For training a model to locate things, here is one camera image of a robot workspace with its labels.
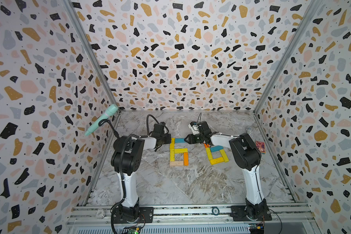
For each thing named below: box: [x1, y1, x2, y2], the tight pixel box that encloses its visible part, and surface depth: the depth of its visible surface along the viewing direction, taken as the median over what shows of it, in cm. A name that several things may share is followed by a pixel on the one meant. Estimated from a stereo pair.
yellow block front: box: [209, 156, 225, 166], surface depth 94 cm
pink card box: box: [254, 140, 267, 155], surface depth 102 cm
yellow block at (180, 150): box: [174, 148, 189, 154], surface depth 100 cm
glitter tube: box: [245, 127, 254, 139], surface depth 108 cm
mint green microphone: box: [84, 103, 119, 137], surface depth 78 cm
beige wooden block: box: [169, 160, 184, 166], surface depth 94 cm
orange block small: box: [183, 152, 189, 166], surface depth 97 cm
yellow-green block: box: [205, 147, 214, 161], surface depth 99 cm
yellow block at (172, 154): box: [169, 148, 176, 162], surface depth 97 cm
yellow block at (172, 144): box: [170, 137, 176, 151], surface depth 102 cm
